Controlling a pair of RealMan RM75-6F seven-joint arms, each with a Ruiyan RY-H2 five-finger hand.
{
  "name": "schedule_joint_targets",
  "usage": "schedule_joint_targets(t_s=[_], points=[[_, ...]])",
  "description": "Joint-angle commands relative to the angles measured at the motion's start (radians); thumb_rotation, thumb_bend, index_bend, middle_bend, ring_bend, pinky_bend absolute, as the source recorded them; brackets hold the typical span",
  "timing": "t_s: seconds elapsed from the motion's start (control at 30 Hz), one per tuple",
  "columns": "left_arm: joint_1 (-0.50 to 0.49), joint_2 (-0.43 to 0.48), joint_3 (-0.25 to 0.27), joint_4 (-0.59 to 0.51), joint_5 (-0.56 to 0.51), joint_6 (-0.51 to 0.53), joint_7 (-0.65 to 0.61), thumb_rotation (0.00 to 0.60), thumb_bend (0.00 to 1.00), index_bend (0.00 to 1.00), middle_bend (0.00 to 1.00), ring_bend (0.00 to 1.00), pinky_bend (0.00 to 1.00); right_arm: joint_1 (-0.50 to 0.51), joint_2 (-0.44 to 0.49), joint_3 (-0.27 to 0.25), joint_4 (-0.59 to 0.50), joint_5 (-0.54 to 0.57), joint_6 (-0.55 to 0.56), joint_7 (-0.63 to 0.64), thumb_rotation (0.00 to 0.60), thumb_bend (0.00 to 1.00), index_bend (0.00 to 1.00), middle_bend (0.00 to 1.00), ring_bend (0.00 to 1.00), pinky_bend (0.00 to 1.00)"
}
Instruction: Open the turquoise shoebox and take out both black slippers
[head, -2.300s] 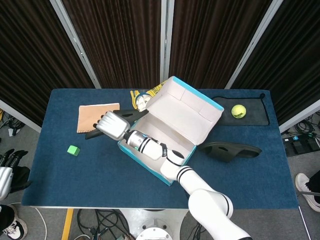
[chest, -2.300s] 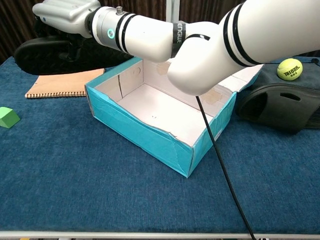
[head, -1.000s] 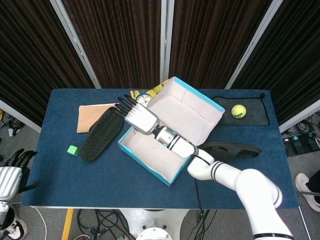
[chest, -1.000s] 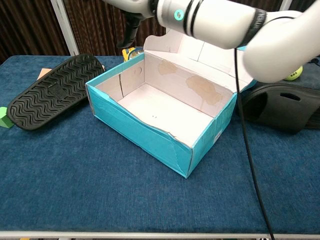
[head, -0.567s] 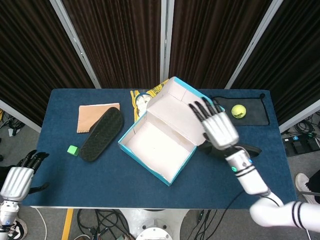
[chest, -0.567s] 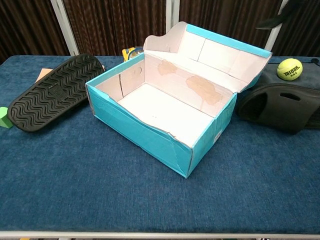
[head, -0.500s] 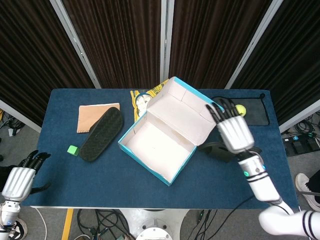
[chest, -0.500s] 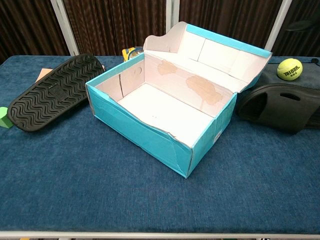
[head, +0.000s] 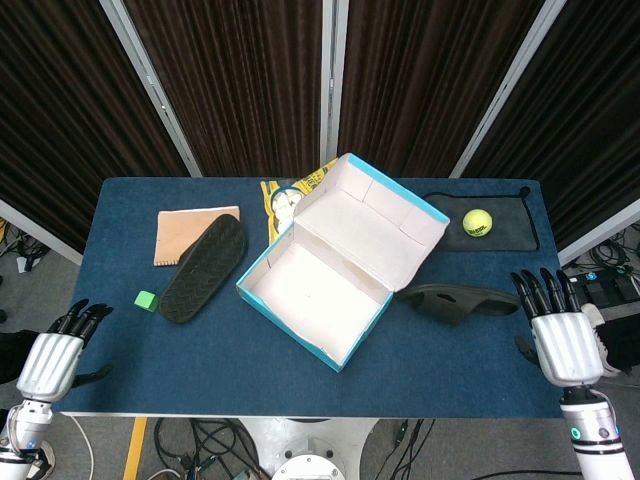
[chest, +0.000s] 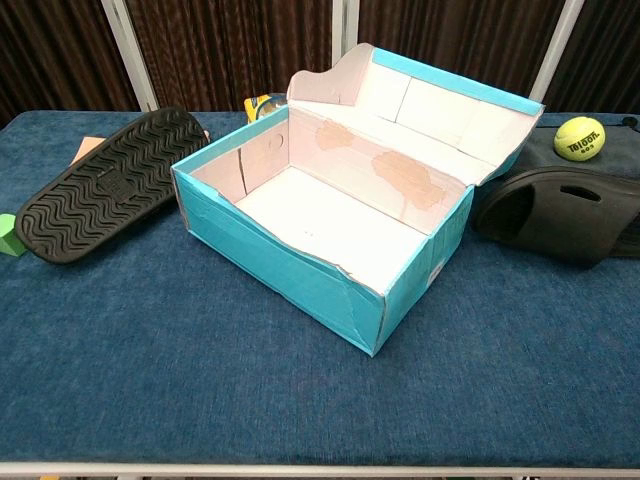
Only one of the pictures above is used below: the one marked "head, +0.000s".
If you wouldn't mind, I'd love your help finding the black floor cable tangle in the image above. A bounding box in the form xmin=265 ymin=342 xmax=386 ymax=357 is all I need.
xmin=387 ymin=418 xmax=436 ymax=480
xmin=0 ymin=219 xmax=51 ymax=274
xmin=582 ymin=232 xmax=640 ymax=281
xmin=152 ymin=417 xmax=261 ymax=480

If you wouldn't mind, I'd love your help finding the white partition frame post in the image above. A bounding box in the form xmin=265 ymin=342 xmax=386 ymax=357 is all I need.
xmin=0 ymin=199 xmax=84 ymax=266
xmin=449 ymin=0 xmax=569 ymax=179
xmin=558 ymin=212 xmax=640 ymax=266
xmin=319 ymin=0 xmax=350 ymax=169
xmin=99 ymin=0 xmax=204 ymax=179

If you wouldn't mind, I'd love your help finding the brown spiral notebook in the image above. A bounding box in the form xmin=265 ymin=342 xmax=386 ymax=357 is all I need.
xmin=152 ymin=204 xmax=241 ymax=268

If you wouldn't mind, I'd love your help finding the light blue shoe box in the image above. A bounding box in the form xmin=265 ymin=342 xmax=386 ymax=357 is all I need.
xmin=235 ymin=153 xmax=451 ymax=374

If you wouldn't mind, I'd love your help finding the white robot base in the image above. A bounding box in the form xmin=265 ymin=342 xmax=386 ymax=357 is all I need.
xmin=234 ymin=417 xmax=381 ymax=480

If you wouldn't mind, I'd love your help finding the black sandal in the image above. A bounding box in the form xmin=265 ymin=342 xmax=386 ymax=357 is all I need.
xmin=158 ymin=213 xmax=250 ymax=325
xmin=396 ymin=283 xmax=521 ymax=326

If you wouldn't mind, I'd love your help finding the white floor cable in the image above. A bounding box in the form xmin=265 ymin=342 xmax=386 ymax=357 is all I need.
xmin=62 ymin=413 xmax=97 ymax=480

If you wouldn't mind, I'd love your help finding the yellow snack bag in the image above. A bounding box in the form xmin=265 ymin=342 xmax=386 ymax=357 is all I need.
xmin=259 ymin=158 xmax=341 ymax=246

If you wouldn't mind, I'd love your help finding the yellow floor tape strip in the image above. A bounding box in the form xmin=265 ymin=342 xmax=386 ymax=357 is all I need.
xmin=122 ymin=417 xmax=150 ymax=480

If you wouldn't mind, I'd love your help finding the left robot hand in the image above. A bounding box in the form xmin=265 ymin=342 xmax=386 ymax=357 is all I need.
xmin=16 ymin=298 xmax=115 ymax=404

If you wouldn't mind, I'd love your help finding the green block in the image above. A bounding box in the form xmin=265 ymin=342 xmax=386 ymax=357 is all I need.
xmin=133 ymin=289 xmax=161 ymax=314

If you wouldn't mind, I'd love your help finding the person with white shoe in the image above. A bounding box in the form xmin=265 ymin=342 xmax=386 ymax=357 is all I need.
xmin=579 ymin=302 xmax=640 ymax=377

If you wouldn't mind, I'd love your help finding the dark brown ribbed partition panel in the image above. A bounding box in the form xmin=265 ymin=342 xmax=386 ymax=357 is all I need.
xmin=0 ymin=0 xmax=191 ymax=254
xmin=462 ymin=0 xmax=640 ymax=251
xmin=339 ymin=0 xmax=546 ymax=179
xmin=124 ymin=0 xmax=331 ymax=179

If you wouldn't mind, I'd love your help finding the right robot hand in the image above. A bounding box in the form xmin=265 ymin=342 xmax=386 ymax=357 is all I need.
xmin=509 ymin=268 xmax=606 ymax=387

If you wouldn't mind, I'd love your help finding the yellow-green tennis ball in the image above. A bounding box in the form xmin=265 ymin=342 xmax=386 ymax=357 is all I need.
xmin=462 ymin=207 xmax=495 ymax=238

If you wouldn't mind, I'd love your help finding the dark blue table mat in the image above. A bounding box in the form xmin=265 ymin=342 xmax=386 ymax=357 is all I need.
xmin=58 ymin=177 xmax=564 ymax=419

